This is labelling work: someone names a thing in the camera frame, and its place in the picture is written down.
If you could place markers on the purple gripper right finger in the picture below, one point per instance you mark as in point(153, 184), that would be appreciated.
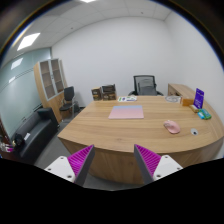
point(153, 166)

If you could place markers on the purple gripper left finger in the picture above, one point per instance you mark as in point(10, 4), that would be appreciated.
point(75, 167)

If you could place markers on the pink computer mouse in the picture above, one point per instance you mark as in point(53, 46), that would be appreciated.
point(172, 126)

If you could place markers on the pink blue mouse pad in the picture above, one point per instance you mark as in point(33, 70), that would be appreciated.
point(127, 112)

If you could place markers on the large wooden desk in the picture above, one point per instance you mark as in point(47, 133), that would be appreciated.
point(114, 140)

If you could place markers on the black leather sofa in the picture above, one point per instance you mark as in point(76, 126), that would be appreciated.
point(33, 134)

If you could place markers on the black side chair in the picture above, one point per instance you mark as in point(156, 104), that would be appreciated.
point(69, 102)

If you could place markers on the white round object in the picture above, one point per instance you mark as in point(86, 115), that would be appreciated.
point(173, 99)

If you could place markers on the small yellow box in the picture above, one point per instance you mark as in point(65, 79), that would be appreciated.
point(194, 108)

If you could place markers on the white booklet on desk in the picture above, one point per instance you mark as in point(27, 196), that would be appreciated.
point(127, 99)

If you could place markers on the brown cardboard box left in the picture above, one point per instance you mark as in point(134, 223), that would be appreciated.
point(96, 93)

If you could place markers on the brown cardboard box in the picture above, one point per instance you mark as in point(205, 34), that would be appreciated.
point(96, 93)
point(109, 92)

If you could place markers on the purple sign stand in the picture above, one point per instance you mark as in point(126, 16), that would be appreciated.
point(199, 99)

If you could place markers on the wooden side cabinet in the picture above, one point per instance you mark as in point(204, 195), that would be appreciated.
point(185, 93)

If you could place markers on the black mesh office chair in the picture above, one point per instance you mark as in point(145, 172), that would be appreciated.
point(145, 85)

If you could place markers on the brown cardboard box right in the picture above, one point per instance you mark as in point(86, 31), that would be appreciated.
point(109, 92)

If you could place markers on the wooden glass-door cabinet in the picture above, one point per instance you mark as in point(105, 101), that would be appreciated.
point(50, 85)

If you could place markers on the desk cable grommet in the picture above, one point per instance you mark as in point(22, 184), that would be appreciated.
point(194, 131)

